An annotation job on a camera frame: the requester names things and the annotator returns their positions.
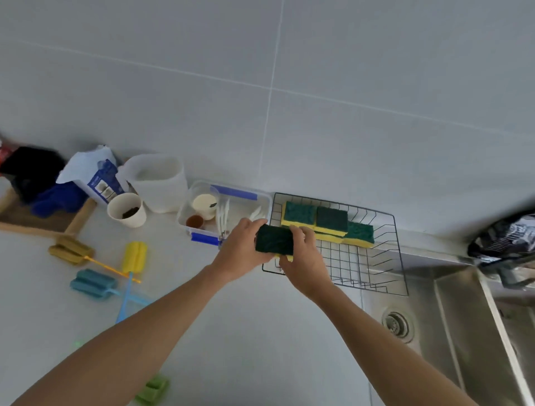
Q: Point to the person's right forearm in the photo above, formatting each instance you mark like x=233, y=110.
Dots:
x=384, y=355

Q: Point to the person's right hand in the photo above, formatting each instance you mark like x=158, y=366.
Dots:
x=307, y=270

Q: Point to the teal sponge brush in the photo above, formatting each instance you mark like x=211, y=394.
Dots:
x=92, y=283

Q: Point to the sink drain strainer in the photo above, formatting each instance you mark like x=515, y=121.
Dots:
x=397, y=325

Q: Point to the white plastic pitcher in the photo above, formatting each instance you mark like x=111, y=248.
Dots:
x=161, y=184

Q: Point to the person's left hand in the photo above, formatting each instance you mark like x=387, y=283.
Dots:
x=238, y=253

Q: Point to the stainless steel sink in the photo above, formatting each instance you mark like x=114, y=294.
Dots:
x=459, y=334

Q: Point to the white plastic utensils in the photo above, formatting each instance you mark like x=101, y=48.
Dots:
x=223, y=217

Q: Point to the person's left forearm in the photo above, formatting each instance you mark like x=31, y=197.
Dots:
x=125, y=338

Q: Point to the small brown cup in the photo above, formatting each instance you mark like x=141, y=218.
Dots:
x=194, y=221

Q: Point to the clear container with blue clips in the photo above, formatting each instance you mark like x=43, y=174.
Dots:
x=238, y=205

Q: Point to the wooden tray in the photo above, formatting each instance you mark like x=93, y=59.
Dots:
x=41, y=223

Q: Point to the paper cup with brown residue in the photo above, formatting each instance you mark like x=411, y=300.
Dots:
x=125, y=211

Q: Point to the green yellow scouring sponge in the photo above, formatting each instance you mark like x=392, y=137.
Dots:
x=331, y=220
x=273, y=239
x=360, y=234
x=299, y=213

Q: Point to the person's left thumb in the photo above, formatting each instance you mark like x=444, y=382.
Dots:
x=264, y=258

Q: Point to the white plastic cup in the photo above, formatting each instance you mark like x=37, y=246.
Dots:
x=204, y=205

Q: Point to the person's right thumb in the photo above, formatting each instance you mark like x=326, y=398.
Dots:
x=285, y=263

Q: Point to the green sponge brush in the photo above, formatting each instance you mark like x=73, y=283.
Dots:
x=153, y=390

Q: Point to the black cloth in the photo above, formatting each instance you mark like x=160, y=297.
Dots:
x=31, y=169

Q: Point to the blue and white bag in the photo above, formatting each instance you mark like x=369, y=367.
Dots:
x=98, y=173

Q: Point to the blue glove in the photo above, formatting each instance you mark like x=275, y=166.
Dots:
x=56, y=200

